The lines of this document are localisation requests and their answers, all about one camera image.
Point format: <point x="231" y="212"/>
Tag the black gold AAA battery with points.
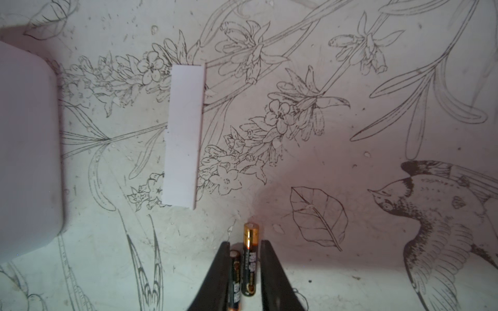
<point x="234" y="285"/>
<point x="250" y="259"/>

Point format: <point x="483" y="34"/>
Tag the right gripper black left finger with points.
<point x="213" y="293"/>

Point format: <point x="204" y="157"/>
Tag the white digital alarm clock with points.
<point x="32" y="211"/>

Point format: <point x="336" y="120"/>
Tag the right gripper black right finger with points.
<point x="276" y="291"/>

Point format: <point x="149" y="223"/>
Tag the white battery cover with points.
<point x="182" y="136"/>

